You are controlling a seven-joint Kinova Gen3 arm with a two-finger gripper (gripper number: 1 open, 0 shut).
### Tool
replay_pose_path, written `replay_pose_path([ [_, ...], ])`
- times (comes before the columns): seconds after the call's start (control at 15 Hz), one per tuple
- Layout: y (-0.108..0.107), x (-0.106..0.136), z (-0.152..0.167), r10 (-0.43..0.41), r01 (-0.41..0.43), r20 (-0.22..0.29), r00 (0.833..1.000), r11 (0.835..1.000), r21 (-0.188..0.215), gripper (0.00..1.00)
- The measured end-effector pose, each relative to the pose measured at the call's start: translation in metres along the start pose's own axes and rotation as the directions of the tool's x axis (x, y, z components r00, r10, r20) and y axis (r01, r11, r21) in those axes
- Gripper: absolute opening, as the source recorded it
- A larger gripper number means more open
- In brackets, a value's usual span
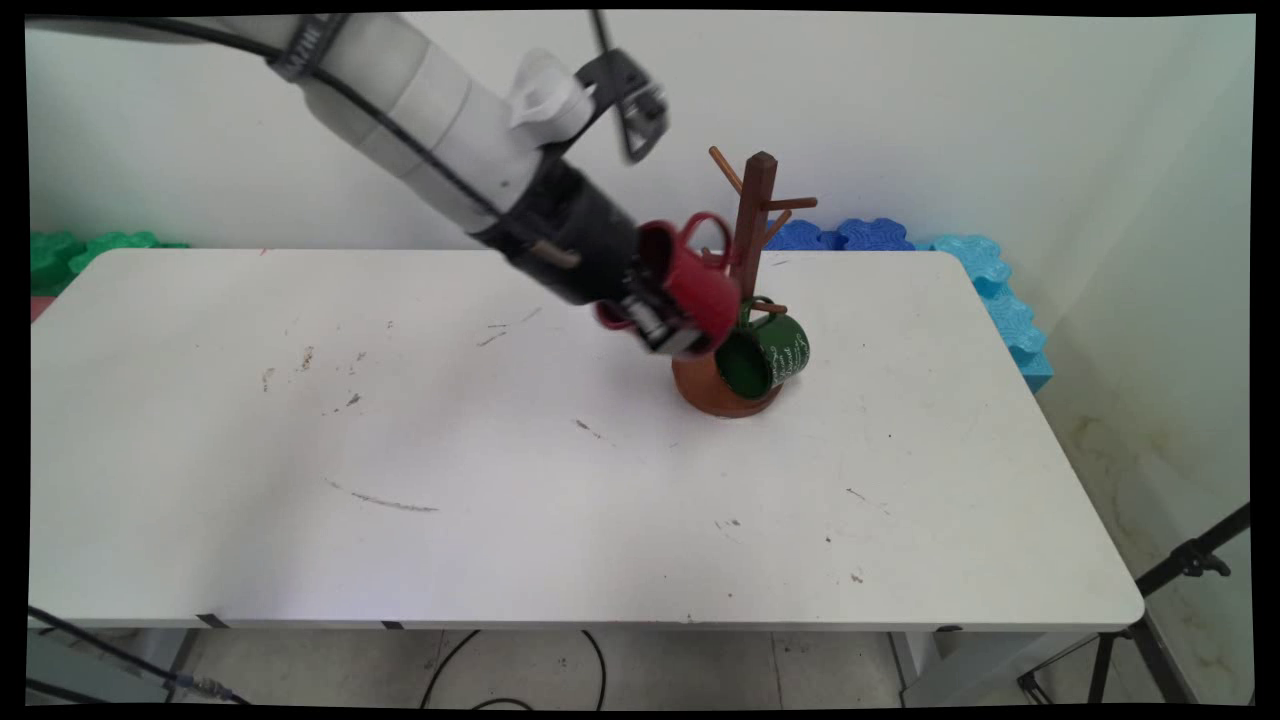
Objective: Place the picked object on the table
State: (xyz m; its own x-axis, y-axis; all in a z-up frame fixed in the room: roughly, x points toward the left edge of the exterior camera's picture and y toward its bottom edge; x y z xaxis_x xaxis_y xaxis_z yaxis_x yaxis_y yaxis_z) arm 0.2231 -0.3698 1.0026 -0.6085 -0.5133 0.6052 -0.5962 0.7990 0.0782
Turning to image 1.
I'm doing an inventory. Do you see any green foam mat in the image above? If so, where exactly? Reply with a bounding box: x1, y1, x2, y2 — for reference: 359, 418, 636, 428
30, 230, 191, 298

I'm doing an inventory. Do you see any red mug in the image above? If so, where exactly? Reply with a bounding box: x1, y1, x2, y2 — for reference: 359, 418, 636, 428
595, 211, 742, 357

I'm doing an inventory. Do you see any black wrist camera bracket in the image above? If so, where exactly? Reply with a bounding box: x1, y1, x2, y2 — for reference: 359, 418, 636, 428
574, 10, 670, 166

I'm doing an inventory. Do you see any black looped floor cable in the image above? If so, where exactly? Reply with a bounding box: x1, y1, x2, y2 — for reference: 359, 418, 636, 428
419, 629, 609, 712

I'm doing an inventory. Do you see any light blue foam mat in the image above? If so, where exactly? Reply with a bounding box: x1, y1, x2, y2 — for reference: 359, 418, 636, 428
914, 234, 1055, 394

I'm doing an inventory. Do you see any grey table leg frame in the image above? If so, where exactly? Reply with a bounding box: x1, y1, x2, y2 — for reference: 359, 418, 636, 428
888, 629, 1106, 708

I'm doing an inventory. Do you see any brown wooden mug tree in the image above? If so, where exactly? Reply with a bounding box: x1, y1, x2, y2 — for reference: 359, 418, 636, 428
671, 147, 820, 419

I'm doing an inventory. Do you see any green enamel mug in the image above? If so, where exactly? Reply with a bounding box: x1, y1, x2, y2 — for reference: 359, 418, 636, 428
714, 297, 811, 401

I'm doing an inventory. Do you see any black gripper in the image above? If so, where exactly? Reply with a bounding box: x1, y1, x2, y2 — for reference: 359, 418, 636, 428
474, 155, 709, 359

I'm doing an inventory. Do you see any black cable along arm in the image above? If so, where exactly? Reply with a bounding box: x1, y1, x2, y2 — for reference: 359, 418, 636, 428
28, 15, 583, 269

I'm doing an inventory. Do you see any white camera mount piece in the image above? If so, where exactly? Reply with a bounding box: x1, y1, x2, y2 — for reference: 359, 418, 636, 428
508, 48, 597, 133

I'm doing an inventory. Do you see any black tripod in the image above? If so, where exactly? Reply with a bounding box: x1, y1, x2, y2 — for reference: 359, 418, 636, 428
1017, 502, 1252, 707

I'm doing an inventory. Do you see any black cable with connector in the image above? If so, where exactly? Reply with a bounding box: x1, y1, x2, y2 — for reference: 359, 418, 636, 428
27, 604, 253, 707

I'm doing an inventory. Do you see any black velcro strap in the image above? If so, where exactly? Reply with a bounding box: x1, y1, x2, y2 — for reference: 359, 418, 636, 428
264, 14, 349, 83

